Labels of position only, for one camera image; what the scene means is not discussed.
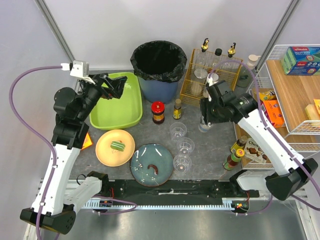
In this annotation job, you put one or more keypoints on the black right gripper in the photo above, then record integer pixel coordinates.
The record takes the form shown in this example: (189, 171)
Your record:
(206, 110)

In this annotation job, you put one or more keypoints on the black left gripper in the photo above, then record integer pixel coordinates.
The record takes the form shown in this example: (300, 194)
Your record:
(104, 84)

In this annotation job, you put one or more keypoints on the blue label silver lid jar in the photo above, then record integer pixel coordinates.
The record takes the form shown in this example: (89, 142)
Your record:
(203, 127)

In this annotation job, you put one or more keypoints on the silver lid spice jar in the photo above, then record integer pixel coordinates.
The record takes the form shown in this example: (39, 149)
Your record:
(197, 82)

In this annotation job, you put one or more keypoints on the glass oil bottle gold spout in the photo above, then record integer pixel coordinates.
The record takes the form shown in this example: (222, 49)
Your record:
(231, 56)

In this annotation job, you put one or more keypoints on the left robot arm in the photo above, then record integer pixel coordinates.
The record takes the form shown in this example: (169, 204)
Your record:
(52, 209)

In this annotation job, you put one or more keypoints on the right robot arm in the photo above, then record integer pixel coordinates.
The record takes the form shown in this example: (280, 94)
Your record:
(291, 170)

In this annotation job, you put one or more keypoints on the small brown bottle tan cap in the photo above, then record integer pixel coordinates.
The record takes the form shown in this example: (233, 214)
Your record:
(177, 109)

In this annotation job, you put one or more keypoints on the green plastic basin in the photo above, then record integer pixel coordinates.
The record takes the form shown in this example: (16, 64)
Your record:
(119, 113)

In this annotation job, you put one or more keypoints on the clear glass cup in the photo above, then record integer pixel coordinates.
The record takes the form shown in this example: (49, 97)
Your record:
(182, 163)
(177, 131)
(185, 146)

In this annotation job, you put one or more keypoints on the black cap glass bottle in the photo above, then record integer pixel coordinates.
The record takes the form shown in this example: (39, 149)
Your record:
(217, 58)

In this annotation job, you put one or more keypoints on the blue trash bin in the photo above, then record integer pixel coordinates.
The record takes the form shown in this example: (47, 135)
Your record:
(155, 91)

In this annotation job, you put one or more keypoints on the red lid sauce jar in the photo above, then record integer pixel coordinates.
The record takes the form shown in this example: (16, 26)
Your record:
(158, 112)

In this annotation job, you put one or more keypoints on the cream pump soap bottle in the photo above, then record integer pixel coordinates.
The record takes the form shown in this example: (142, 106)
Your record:
(245, 78)

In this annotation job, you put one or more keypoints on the black trash bag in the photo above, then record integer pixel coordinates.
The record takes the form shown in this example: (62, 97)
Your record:
(159, 60)

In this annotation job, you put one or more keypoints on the green red sauce bottle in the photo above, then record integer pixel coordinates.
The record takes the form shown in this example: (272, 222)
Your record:
(233, 159)

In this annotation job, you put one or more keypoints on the green layered cake slice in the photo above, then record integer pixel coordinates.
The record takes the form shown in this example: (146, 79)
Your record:
(118, 146)

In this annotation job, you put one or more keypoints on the yellow snack bag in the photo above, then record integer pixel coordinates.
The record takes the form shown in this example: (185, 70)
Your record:
(267, 95)

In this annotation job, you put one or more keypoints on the beige plate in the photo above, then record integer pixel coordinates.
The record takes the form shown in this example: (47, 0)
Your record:
(110, 157)

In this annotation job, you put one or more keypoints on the chocolate cookie box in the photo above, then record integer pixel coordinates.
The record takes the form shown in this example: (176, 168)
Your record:
(253, 152)

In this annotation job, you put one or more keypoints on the orange purple box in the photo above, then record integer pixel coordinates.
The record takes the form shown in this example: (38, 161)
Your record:
(273, 113)

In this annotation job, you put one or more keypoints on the blue ceramic plate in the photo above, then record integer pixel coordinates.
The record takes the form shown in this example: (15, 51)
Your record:
(156, 154)

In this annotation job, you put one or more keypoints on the red sausage piece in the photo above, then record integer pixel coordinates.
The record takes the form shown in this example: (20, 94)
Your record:
(154, 167)

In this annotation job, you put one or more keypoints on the blue sponge package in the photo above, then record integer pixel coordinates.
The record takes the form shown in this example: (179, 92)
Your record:
(301, 61)

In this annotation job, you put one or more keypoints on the yellow sponge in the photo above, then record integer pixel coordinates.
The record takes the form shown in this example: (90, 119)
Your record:
(313, 110)

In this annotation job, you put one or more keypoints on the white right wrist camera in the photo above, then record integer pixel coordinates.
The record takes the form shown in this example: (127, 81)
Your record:
(212, 78)

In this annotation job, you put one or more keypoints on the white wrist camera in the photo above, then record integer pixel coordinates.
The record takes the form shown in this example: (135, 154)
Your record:
(212, 78)
(78, 69)

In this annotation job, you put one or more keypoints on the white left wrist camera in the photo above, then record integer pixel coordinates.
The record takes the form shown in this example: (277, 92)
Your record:
(78, 69)

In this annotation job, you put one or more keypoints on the yellow wire basket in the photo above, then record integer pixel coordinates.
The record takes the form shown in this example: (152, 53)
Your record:
(185, 94)

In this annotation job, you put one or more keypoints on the white wire shelf rack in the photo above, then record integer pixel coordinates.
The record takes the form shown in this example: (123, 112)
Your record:
(294, 93)

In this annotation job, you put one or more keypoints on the black mounting base plate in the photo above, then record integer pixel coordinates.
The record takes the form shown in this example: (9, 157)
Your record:
(122, 188)

